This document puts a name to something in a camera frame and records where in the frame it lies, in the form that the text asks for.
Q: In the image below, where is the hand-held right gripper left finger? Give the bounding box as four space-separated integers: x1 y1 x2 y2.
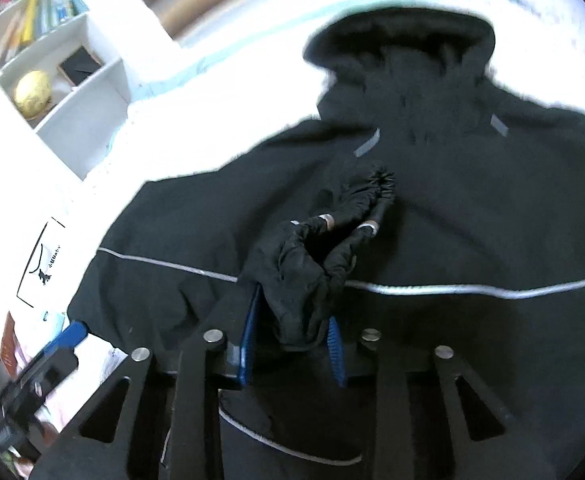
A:
37 280 264 480

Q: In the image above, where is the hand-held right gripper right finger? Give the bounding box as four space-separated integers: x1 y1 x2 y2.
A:
327 317 548 480

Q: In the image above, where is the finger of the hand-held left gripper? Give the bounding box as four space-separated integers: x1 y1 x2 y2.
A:
18 350 80 402
37 321 90 362

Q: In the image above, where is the black hooded jacket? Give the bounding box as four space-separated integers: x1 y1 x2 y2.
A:
67 7 585 480

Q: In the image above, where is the clear plastic packet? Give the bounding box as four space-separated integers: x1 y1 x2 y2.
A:
40 310 69 332

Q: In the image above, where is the brown book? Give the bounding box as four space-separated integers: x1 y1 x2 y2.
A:
0 310 22 380

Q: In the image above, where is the white bookshelf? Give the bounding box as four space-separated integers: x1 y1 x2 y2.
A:
0 0 134 181

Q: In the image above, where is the yellow globe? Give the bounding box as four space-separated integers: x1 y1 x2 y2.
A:
13 70 54 117

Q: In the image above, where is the row of books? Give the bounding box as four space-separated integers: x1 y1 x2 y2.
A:
0 0 89 63

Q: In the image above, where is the green bed sheet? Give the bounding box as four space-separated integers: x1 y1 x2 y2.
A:
106 0 540 158

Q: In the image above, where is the black picture frame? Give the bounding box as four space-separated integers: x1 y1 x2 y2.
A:
57 46 104 86

